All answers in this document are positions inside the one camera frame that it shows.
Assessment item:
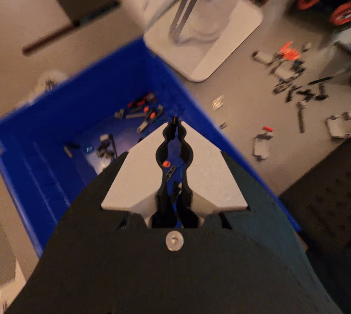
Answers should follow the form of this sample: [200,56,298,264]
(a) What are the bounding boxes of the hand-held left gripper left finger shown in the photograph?
[101,122,173,221]

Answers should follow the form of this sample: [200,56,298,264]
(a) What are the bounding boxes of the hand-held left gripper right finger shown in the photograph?
[177,121,248,220]

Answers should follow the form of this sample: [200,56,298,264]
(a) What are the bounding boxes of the pile of toy parts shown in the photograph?
[63,91,185,200]

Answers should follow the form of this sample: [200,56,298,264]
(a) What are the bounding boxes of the blue plastic bin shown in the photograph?
[0,37,302,259]

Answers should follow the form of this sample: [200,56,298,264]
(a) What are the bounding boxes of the pale grey toy panel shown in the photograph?
[252,50,275,65]
[252,131,274,162]
[271,65,296,80]
[324,112,351,139]

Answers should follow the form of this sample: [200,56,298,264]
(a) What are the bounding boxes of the small clear plastic bag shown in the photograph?
[211,95,225,111]

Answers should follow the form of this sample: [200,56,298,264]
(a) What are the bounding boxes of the dark grey toy beam assembly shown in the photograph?
[272,78,303,96]

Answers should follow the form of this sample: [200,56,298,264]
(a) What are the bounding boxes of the scattered black toy pins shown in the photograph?
[285,75,334,134]

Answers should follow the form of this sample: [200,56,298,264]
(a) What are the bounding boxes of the white toy remote control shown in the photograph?
[16,69,69,109]

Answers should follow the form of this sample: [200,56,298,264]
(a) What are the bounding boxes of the white book stand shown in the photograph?
[142,0,264,83]

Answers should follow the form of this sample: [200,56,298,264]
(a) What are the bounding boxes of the orange ribbed toy wedge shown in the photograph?
[278,41,303,61]

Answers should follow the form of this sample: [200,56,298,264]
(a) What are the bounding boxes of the grey wood-edged desk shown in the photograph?
[0,0,148,117]

